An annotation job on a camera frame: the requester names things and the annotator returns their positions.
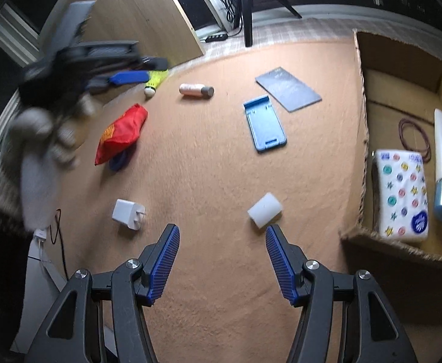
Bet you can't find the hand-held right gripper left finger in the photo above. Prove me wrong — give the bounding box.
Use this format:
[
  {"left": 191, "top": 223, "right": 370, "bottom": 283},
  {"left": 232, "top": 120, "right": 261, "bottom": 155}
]
[{"left": 24, "top": 224, "right": 181, "bottom": 363}]

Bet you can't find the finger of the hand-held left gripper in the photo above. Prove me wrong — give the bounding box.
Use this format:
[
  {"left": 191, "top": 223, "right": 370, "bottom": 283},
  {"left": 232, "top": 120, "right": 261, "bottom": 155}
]
[
  {"left": 109, "top": 70, "right": 151, "bottom": 87},
  {"left": 130, "top": 56, "right": 169, "bottom": 71}
]

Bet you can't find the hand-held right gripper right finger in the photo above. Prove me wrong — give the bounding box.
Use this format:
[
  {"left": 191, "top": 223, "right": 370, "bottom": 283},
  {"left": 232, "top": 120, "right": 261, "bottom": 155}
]
[{"left": 265, "top": 225, "right": 420, "bottom": 363}]

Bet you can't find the yellow shuttlecock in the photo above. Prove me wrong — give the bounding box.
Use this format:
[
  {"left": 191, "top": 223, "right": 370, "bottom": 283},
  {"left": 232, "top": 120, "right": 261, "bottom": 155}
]
[{"left": 143, "top": 69, "right": 170, "bottom": 98}]

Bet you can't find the pink bottle with grey cap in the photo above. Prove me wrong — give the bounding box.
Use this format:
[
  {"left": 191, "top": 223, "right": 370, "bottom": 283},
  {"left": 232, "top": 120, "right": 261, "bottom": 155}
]
[{"left": 179, "top": 83, "right": 215, "bottom": 99}]

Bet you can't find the red drawstring bag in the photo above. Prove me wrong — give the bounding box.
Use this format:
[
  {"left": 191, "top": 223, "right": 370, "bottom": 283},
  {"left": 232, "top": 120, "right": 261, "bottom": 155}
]
[{"left": 95, "top": 104, "right": 149, "bottom": 166}]

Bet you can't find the white plastic cylinder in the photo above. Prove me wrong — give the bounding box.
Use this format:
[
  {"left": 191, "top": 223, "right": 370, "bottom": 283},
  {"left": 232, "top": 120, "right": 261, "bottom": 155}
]
[{"left": 247, "top": 193, "right": 283, "bottom": 230}]

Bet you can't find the white wall charger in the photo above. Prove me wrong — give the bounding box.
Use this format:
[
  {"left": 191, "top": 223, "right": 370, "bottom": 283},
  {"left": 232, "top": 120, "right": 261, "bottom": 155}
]
[{"left": 112, "top": 199, "right": 147, "bottom": 231}]

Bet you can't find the dark blue cloth pouch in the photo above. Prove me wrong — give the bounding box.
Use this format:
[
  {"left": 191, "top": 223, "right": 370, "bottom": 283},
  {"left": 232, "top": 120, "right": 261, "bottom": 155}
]
[{"left": 109, "top": 147, "right": 135, "bottom": 172}]

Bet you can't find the blue phone stand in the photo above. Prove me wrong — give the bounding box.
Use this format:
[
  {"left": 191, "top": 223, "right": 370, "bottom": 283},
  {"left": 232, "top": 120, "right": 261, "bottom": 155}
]
[{"left": 243, "top": 95, "right": 288, "bottom": 154}]

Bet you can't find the dark grey card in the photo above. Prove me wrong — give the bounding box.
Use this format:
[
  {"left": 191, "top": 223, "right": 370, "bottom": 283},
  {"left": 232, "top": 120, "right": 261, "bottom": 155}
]
[{"left": 255, "top": 67, "right": 323, "bottom": 113}]

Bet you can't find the patterned tissue pack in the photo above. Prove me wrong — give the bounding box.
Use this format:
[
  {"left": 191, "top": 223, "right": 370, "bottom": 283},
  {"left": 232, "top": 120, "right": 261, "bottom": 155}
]
[{"left": 370, "top": 149, "right": 430, "bottom": 241}]

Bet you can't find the brown rubber band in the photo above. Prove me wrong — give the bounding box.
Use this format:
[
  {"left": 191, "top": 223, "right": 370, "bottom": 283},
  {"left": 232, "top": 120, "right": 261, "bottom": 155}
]
[{"left": 399, "top": 118, "right": 434, "bottom": 164}]

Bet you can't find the cardboard box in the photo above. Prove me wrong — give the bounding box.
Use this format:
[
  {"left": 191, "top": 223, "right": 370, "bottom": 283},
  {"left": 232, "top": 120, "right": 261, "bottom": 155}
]
[{"left": 339, "top": 28, "right": 442, "bottom": 270}]

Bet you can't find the person's left hand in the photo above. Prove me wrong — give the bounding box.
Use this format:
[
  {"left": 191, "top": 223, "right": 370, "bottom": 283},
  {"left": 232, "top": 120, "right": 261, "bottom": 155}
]
[{"left": 1, "top": 96, "right": 103, "bottom": 232}]

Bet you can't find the large wooden board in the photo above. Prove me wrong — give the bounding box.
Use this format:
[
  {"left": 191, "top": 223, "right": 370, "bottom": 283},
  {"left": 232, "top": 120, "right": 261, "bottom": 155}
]
[{"left": 41, "top": 0, "right": 207, "bottom": 103}]

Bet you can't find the black tripod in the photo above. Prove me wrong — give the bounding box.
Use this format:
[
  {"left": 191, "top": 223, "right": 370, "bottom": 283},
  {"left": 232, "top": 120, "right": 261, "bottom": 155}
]
[{"left": 228, "top": 0, "right": 303, "bottom": 48}]

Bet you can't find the black power strip cable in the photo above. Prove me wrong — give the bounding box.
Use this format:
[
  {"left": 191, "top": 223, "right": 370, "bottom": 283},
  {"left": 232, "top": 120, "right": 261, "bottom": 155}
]
[{"left": 223, "top": 0, "right": 245, "bottom": 33}]

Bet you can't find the black floor cable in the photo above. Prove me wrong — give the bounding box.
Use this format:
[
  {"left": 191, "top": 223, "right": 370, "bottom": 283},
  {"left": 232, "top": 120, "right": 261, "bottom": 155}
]
[{"left": 48, "top": 208, "right": 69, "bottom": 277}]

